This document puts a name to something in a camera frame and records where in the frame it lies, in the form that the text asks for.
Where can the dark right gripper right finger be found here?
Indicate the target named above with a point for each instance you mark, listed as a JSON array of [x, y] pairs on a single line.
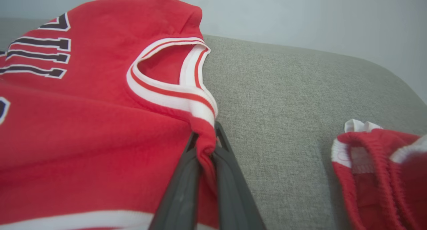
[[233, 196]]

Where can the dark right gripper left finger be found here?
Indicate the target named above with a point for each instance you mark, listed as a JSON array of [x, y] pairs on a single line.
[[180, 196]]

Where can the red jersey with white trim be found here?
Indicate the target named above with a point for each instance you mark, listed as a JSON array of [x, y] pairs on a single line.
[[83, 140]]

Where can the red shorts with white stripe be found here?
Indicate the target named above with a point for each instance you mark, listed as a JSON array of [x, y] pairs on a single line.
[[377, 180]]

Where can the grey fabric sofa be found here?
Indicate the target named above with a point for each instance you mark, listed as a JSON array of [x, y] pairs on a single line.
[[283, 123]]

